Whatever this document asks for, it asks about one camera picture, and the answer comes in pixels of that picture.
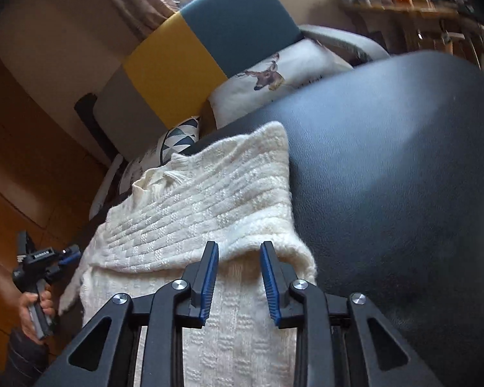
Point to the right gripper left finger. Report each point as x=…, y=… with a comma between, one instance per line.
x=194, y=310

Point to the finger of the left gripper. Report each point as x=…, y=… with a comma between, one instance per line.
x=70, y=254

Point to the white knitted sweater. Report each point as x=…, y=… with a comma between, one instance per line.
x=236, y=194

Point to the blue yellow grey armchair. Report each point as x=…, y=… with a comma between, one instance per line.
x=170, y=74

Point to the white deer print pillow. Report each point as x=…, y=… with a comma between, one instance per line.
x=280, y=75

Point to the geometric pattern pillow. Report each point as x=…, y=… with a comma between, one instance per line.
x=174, y=141

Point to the person's left hand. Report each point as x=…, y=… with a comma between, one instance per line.
x=27, y=299

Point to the black leather table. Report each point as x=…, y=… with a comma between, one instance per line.
x=387, y=182

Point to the wooden side table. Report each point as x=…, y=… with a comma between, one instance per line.
x=405, y=29

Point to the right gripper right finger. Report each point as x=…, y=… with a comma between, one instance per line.
x=285, y=311

